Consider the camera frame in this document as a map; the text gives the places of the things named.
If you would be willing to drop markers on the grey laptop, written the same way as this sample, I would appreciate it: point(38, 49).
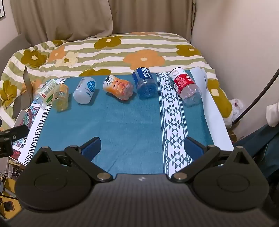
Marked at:
point(21, 102)

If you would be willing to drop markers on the white blue label cup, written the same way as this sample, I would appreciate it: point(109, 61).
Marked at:
point(84, 90)

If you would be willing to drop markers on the red label cup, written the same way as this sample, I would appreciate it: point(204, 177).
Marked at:
point(185, 85)

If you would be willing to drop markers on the grey headboard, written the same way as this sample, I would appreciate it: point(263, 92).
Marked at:
point(13, 45)

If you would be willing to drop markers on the teal patterned tablecloth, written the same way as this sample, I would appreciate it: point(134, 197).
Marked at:
point(130, 126)

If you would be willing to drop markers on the dark teal cloth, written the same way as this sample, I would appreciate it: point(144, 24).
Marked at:
point(259, 146)

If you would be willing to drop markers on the black curved pole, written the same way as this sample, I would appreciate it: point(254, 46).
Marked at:
point(257, 98)

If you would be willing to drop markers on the white cloth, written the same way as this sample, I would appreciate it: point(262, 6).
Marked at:
point(273, 115)

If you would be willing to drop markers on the framed wall picture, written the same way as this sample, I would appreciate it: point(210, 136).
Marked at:
point(1, 8)

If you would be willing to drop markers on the white plastic bag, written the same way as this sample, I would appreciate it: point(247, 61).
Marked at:
point(237, 108)

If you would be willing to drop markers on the small yellow bottle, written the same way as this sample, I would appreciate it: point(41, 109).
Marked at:
point(61, 96)

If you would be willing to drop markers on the white sheet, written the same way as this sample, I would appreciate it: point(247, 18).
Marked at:
point(214, 113)

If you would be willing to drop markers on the flower print striped blanket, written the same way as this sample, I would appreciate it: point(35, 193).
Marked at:
point(109, 54)

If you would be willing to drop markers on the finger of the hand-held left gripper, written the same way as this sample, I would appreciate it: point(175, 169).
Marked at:
point(16, 132)

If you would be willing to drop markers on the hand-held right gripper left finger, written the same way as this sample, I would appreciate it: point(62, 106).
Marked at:
point(92, 148)

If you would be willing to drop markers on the orange printed cup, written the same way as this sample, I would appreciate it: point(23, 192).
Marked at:
point(118, 87)

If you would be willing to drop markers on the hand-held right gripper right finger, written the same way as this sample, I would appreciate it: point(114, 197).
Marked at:
point(193, 148)

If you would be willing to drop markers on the beige curtain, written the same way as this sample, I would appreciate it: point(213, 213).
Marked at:
point(87, 17)

